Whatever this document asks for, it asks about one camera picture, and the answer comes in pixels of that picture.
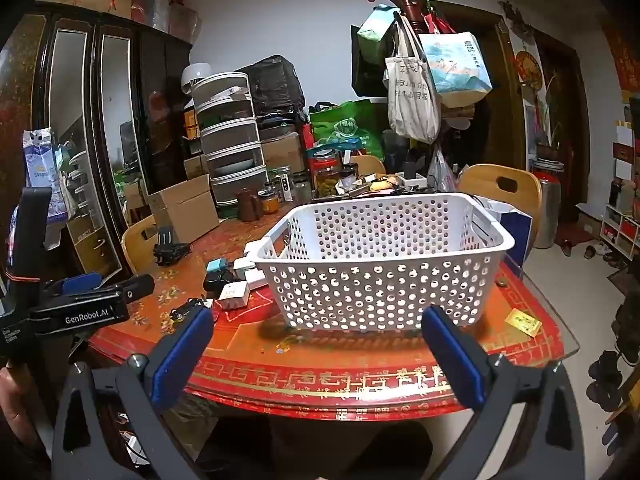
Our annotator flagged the white perforated plastic basket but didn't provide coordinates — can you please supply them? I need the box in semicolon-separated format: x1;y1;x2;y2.
247;192;516;332

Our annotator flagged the green shopping bag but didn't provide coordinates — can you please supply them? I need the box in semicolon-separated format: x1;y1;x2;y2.
309;100;386;161

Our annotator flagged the black power adapter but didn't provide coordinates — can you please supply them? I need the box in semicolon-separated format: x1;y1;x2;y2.
202;270;236;297

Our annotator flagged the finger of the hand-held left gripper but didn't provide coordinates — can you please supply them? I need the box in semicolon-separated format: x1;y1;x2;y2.
42;271;105;297
100;273;156;305

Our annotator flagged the white and blue bag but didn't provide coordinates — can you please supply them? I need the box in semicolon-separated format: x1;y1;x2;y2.
472;195;533;268

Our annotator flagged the white charger with red mark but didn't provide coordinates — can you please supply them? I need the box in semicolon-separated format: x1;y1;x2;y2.
215;282;251;311

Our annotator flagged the black woven bag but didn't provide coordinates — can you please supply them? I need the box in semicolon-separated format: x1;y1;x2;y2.
235;55;306;121

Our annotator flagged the white shoe rack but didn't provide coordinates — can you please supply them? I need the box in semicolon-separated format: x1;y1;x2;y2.
597;202;640;261

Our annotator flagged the steel canister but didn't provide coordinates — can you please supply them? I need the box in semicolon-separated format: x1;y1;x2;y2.
530;157;563;250

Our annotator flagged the green gift bag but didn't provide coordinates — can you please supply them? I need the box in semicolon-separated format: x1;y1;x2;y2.
356;5;401;46

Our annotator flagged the open cardboard box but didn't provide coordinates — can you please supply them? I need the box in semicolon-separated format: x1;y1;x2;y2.
147;174;221;246

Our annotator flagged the white fan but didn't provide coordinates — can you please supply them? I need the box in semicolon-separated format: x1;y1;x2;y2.
181;63;213;96

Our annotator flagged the red round wall decoration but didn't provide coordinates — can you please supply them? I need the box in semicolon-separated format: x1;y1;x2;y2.
515;50;543;88

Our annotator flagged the black hanging bag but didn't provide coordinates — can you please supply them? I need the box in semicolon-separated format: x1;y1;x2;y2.
350;25;396;98

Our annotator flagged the plastic wrapped bundle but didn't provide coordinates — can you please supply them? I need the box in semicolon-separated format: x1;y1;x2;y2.
132;0;203;48

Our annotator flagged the canvas tote bag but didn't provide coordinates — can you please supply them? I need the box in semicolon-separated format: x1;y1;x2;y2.
383;15;442;143

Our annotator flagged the blue printed bag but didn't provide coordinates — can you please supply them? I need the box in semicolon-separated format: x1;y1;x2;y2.
417;32;493;108

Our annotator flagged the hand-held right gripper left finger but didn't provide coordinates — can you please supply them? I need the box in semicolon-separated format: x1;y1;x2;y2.
50;304;216;480

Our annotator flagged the blue and white packet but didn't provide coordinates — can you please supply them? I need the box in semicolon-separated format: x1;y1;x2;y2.
22;127;68;221

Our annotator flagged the white plastic drawer tower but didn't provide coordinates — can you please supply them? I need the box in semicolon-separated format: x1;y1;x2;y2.
192;72;268;206

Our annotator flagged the brown cardboard box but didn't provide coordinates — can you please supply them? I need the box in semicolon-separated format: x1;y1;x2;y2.
260;132;306;173

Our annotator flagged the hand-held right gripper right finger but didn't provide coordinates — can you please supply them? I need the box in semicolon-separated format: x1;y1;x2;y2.
421;304;587;480

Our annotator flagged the person's left forearm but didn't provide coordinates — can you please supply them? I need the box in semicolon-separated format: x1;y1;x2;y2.
0;364;51;443

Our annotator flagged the white power strip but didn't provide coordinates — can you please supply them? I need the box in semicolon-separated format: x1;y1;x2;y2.
395;172;431;191

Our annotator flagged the wooden chair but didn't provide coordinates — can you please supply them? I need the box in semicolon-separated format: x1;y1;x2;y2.
457;163;543;251
350;155;387;177
121;215;161;276

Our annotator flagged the red lidded glass jar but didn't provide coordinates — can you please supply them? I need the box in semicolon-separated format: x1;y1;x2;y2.
307;149;346;198

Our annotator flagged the brown teapot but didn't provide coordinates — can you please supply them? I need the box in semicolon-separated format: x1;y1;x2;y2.
235;187;265;222

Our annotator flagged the pair of black shoes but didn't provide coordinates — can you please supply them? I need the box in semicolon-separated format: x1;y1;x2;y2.
587;350;626;406

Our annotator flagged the yellow card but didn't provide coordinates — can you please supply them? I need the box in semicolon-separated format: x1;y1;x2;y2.
504;310;543;336

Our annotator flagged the wooden door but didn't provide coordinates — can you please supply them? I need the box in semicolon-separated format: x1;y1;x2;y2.
435;0;526;171

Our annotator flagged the dark wooden mirrored wardrobe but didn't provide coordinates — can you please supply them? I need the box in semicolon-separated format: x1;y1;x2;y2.
0;2;193;281

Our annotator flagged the clear plastic bag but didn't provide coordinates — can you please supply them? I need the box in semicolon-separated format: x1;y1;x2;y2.
427;145;458;193

